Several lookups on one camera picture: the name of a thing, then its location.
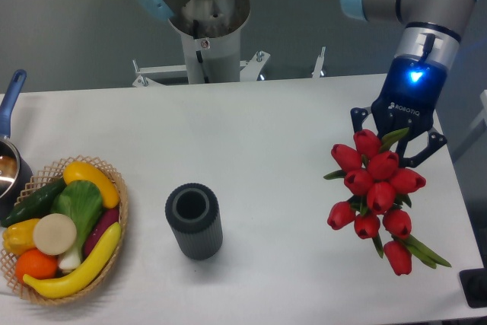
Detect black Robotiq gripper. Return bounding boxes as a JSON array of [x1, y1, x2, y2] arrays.
[[350, 57, 447, 167]]

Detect red tulip bouquet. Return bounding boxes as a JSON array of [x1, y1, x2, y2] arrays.
[[324, 128, 451, 276]]

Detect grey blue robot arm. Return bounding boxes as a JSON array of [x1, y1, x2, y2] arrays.
[[137, 0, 477, 167]]

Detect dark grey ribbed vase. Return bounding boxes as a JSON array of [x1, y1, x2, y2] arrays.
[[165, 183, 223, 260]]

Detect black device at edge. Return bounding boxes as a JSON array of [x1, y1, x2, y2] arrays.
[[459, 268, 486, 308]]

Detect purple sweet potato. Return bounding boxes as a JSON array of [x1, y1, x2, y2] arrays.
[[83, 207, 119, 258]]

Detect yellow squash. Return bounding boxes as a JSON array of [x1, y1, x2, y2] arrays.
[[62, 161, 119, 209]]

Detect green bok choy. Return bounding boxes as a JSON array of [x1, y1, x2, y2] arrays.
[[50, 180, 103, 273]]

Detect yellow banana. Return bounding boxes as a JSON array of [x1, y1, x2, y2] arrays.
[[23, 222, 122, 299]]

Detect woven wicker basket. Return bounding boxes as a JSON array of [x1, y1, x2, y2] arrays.
[[1, 155, 129, 306]]

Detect beige round slice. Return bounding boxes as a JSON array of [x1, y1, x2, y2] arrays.
[[33, 213, 77, 256]]

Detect green cucumber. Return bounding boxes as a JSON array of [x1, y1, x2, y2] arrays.
[[1, 179, 66, 228]]

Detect orange fruit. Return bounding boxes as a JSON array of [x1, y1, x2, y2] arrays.
[[15, 249, 58, 282]]

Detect yellow bell pepper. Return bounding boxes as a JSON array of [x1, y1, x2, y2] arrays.
[[2, 218, 40, 256]]

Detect white frame right edge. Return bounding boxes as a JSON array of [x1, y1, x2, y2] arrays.
[[450, 89, 487, 162]]

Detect white metal frame bracket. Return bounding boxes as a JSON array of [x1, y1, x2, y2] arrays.
[[131, 46, 327, 88]]

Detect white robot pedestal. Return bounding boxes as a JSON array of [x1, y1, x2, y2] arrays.
[[170, 0, 250, 79]]

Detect blue handled saucepan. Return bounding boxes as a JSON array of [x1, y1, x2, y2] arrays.
[[1, 69, 32, 219]]

